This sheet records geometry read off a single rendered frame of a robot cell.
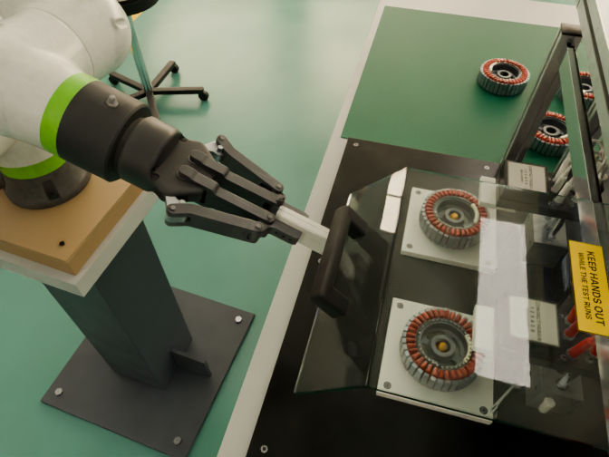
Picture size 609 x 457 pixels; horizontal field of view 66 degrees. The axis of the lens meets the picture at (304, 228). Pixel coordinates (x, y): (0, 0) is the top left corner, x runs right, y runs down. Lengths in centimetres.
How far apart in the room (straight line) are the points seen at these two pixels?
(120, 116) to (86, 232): 40
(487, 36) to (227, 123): 128
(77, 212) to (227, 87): 172
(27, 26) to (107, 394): 119
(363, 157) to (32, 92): 62
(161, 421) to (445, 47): 129
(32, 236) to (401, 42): 99
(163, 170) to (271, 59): 225
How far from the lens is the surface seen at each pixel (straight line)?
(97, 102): 52
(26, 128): 54
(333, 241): 43
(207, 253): 177
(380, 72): 123
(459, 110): 115
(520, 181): 75
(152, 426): 151
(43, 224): 92
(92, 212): 90
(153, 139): 50
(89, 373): 164
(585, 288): 47
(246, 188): 51
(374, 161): 94
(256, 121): 229
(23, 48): 56
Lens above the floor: 141
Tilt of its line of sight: 51 degrees down
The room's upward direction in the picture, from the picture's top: straight up
